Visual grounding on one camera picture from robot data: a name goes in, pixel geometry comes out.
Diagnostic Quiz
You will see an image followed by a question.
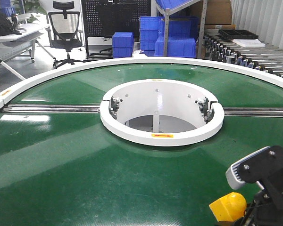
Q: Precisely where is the grey metal shelf rack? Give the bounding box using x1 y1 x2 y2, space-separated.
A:
155 0 208 59

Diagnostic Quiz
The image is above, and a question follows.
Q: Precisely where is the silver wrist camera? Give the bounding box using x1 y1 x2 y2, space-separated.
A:
225 146 270 190

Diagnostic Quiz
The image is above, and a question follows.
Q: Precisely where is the white outer conveyor rim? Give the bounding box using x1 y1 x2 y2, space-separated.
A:
0 57 283 117

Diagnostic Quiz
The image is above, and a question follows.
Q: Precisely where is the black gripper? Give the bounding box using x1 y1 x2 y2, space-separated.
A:
217 145 283 226

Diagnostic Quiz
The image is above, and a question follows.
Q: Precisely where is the wide blue crate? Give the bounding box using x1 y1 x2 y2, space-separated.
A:
154 37 197 58

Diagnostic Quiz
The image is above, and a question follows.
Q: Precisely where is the black perforated pegboard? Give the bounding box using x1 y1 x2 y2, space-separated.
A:
81 0 151 38

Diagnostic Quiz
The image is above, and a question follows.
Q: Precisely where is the tall blue crate stack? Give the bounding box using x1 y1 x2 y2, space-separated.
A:
140 16 162 56

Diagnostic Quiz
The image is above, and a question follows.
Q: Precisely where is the black mesh office chair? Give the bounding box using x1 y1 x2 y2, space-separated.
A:
45 0 85 69

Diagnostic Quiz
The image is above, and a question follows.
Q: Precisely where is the black plastic tray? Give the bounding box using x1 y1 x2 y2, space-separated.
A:
218 29 258 40

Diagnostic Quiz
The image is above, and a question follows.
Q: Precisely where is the white inner conveyor ring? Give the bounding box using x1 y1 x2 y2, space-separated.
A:
100 79 225 147

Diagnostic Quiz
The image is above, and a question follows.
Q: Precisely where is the small blue crate stack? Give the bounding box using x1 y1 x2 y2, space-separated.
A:
112 32 134 58

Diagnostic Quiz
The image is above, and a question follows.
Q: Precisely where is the white office desk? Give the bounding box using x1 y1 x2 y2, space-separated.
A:
0 23 49 81

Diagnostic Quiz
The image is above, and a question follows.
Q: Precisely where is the metal roller conveyor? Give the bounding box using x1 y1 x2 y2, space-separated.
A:
203 29 283 78

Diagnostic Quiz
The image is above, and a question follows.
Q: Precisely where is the yellow studded toy brick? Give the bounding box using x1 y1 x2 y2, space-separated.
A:
209 192 247 222

